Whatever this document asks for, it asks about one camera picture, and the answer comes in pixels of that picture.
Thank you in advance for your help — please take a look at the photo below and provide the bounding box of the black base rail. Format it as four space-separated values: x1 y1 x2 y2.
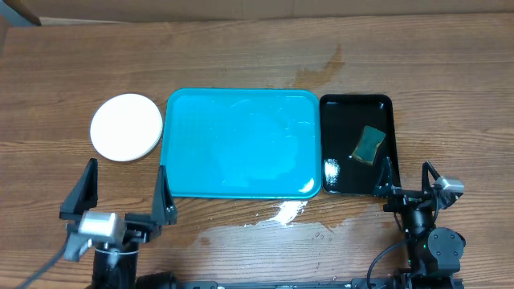
135 277 465 289

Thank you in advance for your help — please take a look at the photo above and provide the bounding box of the green yellow sponge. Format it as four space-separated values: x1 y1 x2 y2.
351 125 386 165

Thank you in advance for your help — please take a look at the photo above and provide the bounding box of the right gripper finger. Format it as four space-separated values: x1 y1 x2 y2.
373 157 396 197
422 161 440 191

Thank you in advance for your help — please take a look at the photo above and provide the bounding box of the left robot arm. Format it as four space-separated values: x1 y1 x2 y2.
59 158 182 289

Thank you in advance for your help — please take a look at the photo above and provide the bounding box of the white plate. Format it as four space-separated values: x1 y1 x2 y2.
89 93 164 162

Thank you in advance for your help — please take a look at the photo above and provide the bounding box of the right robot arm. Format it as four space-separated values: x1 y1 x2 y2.
365 157 466 288

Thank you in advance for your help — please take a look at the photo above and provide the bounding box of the black plastic tray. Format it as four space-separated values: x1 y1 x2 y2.
320 94 401 195

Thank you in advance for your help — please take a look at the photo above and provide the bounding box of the teal plastic tray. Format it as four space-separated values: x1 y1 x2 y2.
160 88 322 199

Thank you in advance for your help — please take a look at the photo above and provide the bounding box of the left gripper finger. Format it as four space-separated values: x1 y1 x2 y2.
151 165 177 226
59 158 98 222

